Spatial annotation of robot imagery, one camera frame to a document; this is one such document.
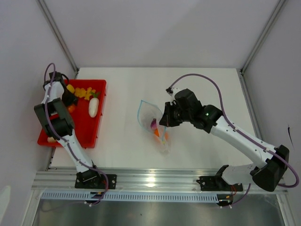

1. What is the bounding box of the right aluminium frame post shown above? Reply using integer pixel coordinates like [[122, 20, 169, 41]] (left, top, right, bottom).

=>
[[239, 0, 289, 76]]

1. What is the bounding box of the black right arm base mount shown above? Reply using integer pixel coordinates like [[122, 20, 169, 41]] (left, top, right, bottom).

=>
[[196, 176, 243, 192]]

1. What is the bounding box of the yellow toy ginger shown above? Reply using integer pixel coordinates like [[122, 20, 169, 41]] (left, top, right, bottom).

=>
[[74, 87, 96, 101]]

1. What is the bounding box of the white toy radish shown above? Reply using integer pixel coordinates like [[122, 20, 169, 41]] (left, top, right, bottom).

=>
[[88, 92, 100, 118]]

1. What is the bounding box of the aluminium frame post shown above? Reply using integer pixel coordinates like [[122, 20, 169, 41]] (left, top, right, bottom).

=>
[[36, 0, 79, 79], [239, 0, 289, 76]]

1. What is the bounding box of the orange toy carrot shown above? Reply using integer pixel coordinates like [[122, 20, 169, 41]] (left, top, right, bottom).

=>
[[154, 129, 160, 137]]

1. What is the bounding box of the left aluminium frame post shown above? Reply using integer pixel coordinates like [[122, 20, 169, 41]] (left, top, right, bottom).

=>
[[36, 0, 79, 79]]

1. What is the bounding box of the white toy mushroom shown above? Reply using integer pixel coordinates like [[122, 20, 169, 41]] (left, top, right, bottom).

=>
[[47, 137, 56, 143]]

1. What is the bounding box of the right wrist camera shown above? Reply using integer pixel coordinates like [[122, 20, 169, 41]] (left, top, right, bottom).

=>
[[166, 87, 181, 102]]

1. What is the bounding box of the orange toy fruit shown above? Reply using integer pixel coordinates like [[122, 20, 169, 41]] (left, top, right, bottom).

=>
[[154, 131, 169, 142]]

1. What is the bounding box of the purple toy onion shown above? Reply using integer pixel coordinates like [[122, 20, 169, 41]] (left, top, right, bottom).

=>
[[150, 119, 157, 130]]

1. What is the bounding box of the clear zip top bag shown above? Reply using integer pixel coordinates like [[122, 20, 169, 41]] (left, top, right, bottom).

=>
[[137, 100, 170, 154]]

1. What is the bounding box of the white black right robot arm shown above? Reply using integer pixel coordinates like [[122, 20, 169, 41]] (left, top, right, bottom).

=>
[[159, 87, 289, 192]]

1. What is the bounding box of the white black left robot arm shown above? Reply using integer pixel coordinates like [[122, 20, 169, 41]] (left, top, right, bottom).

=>
[[34, 71, 102, 188]]

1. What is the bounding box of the aluminium table edge rail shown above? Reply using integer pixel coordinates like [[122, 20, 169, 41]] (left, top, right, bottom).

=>
[[32, 167, 289, 195]]

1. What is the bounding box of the yellow toy pepper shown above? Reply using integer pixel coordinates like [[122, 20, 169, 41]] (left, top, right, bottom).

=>
[[66, 84, 75, 94]]

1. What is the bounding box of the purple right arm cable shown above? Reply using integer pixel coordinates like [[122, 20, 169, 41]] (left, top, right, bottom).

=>
[[166, 73, 300, 209]]

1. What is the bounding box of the orange toy pumpkin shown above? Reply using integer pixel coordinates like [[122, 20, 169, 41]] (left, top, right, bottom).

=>
[[67, 104, 76, 113]]

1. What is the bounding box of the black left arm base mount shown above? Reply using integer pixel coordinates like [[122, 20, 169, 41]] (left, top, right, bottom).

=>
[[75, 172, 117, 189]]

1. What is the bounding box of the white slotted cable duct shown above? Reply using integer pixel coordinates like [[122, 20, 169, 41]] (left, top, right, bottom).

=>
[[41, 190, 219, 203]]

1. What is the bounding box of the red plastic tray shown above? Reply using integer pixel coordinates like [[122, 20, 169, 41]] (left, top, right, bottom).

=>
[[37, 79, 106, 148]]

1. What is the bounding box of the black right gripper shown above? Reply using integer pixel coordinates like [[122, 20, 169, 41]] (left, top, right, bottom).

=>
[[159, 102, 192, 128]]

